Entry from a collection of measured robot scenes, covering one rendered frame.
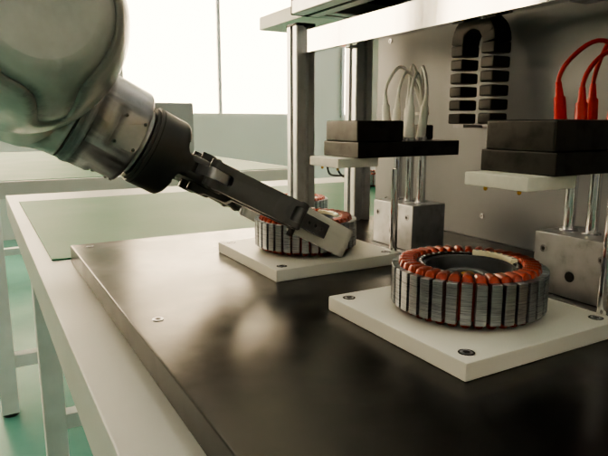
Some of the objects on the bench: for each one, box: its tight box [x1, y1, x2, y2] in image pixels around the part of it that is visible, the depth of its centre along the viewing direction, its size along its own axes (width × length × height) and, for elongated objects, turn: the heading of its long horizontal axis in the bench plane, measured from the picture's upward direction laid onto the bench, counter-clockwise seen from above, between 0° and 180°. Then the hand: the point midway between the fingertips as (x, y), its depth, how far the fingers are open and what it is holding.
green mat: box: [19, 182, 375, 261], centre depth 120 cm, size 94×61×1 cm, turn 120°
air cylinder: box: [534, 226, 604, 307], centre depth 50 cm, size 5×8×6 cm
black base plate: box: [71, 215, 608, 456], centre depth 54 cm, size 47×64×2 cm
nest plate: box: [218, 238, 402, 282], centre depth 64 cm, size 15×15×1 cm
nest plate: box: [328, 286, 608, 382], centre depth 43 cm, size 15×15×1 cm
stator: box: [391, 245, 550, 329], centre depth 43 cm, size 11×11×4 cm
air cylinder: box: [374, 196, 445, 251], centre depth 70 cm, size 5×8×6 cm
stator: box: [254, 207, 356, 256], centre depth 63 cm, size 11×11×4 cm
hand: (303, 228), depth 63 cm, fingers closed on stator, 11 cm apart
